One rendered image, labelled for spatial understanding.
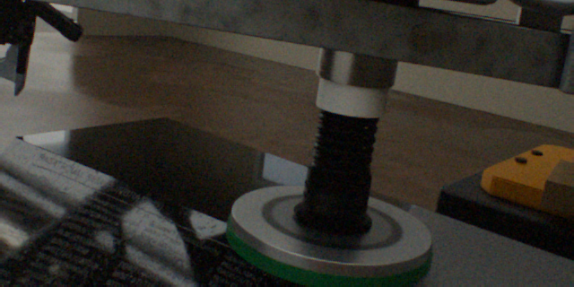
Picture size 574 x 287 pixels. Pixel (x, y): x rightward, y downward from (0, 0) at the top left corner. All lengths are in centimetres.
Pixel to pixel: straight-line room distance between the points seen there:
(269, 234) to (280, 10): 21
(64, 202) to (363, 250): 47
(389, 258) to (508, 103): 650
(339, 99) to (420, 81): 682
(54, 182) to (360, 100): 51
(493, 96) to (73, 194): 641
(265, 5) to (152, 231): 37
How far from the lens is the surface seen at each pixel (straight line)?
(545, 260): 88
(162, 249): 81
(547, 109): 698
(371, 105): 62
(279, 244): 61
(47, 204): 96
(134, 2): 60
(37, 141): 107
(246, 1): 58
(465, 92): 724
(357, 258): 60
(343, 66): 61
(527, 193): 131
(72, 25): 121
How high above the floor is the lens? 110
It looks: 13 degrees down
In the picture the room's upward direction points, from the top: 8 degrees clockwise
